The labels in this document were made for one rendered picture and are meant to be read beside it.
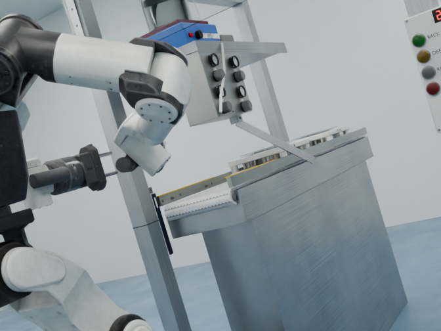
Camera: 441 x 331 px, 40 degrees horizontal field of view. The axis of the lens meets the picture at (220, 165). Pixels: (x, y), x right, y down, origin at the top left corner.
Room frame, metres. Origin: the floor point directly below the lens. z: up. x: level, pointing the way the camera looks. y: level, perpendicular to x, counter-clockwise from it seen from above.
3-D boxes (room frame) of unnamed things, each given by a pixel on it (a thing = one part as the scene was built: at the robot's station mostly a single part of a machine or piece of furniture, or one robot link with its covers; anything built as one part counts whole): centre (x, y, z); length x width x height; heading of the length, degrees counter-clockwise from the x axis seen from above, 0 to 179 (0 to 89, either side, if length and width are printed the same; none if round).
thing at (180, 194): (2.47, -0.13, 0.86); 1.32 x 0.02 x 0.03; 148
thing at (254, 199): (2.40, -0.25, 0.78); 1.30 x 0.29 x 0.10; 148
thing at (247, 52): (2.09, -0.04, 1.26); 0.62 x 0.38 x 0.04; 148
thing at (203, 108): (1.85, -0.05, 1.15); 0.22 x 0.11 x 0.20; 148
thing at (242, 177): (2.32, -0.36, 0.86); 1.32 x 0.02 x 0.03; 148
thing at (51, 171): (1.47, 0.42, 1.00); 0.11 x 0.11 x 0.11; 50
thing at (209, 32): (1.91, 0.01, 1.32); 0.21 x 0.20 x 0.09; 58
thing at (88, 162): (1.57, 0.36, 1.01); 0.12 x 0.10 x 0.13; 140
